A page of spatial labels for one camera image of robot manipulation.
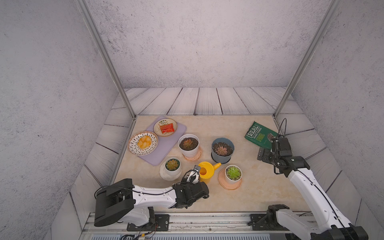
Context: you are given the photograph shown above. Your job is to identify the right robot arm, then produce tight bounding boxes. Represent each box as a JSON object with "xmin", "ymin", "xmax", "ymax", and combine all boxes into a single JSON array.
[{"xmin": 254, "ymin": 134, "xmax": 369, "ymax": 240}]

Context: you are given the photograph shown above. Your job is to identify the white saucer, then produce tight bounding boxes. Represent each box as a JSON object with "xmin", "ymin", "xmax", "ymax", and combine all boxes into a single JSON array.
[{"xmin": 160, "ymin": 163, "xmax": 183, "ymax": 181}]

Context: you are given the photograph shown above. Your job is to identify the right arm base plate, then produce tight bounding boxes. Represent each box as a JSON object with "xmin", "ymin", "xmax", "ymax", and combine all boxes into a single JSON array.
[{"xmin": 248, "ymin": 213, "xmax": 288, "ymax": 231}]

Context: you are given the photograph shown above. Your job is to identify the small white pot green succulent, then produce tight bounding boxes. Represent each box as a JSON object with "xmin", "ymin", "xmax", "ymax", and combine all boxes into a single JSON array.
[{"xmin": 225, "ymin": 165, "xmax": 243, "ymax": 185}]

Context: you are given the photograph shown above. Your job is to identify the white black striped plate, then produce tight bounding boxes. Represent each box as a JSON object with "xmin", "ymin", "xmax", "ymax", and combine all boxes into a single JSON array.
[{"xmin": 128, "ymin": 131, "xmax": 159, "ymax": 156}]

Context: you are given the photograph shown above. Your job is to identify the blue-grey pot pink succulent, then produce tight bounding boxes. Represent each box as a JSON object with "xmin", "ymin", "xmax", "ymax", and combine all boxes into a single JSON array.
[{"xmin": 211, "ymin": 138, "xmax": 235, "ymax": 164}]

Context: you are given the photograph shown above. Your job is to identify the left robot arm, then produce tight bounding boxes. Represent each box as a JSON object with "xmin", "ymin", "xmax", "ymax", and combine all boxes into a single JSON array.
[{"xmin": 94, "ymin": 165, "xmax": 209, "ymax": 228}]

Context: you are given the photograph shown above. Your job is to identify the cork coaster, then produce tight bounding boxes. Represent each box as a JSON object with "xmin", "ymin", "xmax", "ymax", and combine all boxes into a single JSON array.
[{"xmin": 183, "ymin": 147, "xmax": 203, "ymax": 162}]

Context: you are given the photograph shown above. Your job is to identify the yellow watering can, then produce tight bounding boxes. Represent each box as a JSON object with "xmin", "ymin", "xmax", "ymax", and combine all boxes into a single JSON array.
[{"xmin": 198, "ymin": 162, "xmax": 222, "ymax": 184}]

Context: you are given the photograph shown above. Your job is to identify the white pot dark succulent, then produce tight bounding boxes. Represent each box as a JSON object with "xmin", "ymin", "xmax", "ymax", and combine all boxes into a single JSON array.
[{"xmin": 178, "ymin": 134, "xmax": 200, "ymax": 158}]

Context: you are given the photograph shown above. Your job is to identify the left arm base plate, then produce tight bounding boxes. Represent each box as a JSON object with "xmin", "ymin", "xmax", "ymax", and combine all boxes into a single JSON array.
[{"xmin": 127, "ymin": 214, "xmax": 170, "ymax": 232}]

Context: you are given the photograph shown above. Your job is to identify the green chips bag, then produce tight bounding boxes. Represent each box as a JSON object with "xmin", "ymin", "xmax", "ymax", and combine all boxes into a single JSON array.
[{"xmin": 245, "ymin": 122, "xmax": 278, "ymax": 150}]

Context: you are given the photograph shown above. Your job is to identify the small white pot yellow-green succulent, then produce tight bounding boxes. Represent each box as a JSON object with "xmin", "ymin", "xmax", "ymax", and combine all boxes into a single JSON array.
[{"xmin": 165, "ymin": 158, "xmax": 182, "ymax": 176}]

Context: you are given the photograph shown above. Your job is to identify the yellow dumplings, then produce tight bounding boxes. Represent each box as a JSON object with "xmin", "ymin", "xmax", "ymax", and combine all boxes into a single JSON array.
[{"xmin": 137, "ymin": 136, "xmax": 152, "ymax": 150}]

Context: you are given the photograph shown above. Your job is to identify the left frame post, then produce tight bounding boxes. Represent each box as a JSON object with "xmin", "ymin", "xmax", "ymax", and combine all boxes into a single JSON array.
[{"xmin": 75, "ymin": 0, "xmax": 136, "ymax": 119}]

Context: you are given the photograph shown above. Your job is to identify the aluminium rail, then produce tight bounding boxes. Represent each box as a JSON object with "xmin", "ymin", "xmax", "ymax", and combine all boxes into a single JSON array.
[{"xmin": 80, "ymin": 212, "xmax": 298, "ymax": 240}]

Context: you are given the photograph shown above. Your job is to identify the lavender placemat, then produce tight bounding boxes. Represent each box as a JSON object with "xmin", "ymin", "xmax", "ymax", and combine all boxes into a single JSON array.
[{"xmin": 140, "ymin": 122, "xmax": 187, "ymax": 166}]

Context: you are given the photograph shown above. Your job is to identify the beige plate with leaf pattern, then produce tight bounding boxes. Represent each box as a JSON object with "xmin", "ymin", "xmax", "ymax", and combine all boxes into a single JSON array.
[{"xmin": 153, "ymin": 118, "xmax": 178, "ymax": 137}]

